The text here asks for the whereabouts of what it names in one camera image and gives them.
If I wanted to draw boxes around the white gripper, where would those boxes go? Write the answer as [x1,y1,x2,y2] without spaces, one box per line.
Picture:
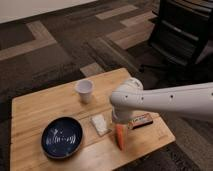
[112,107,133,124]

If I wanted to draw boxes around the orange pepper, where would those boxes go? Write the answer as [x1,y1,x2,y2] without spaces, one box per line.
[115,124,127,150]

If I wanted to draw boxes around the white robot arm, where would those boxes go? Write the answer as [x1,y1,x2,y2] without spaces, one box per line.
[109,77,213,124]

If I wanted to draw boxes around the dark blue ceramic bowl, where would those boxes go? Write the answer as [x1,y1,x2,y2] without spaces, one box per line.
[41,117,83,160]

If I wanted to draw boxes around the white sponge packet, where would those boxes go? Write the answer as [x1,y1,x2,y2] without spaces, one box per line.
[91,114,110,136]

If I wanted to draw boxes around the dark snack bar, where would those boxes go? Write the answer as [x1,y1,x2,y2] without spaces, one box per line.
[128,113,153,130]

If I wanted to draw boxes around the white paper cup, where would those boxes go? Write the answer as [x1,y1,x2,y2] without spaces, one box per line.
[75,79,94,104]

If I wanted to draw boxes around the black furniture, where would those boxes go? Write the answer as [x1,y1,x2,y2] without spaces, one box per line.
[149,0,213,66]

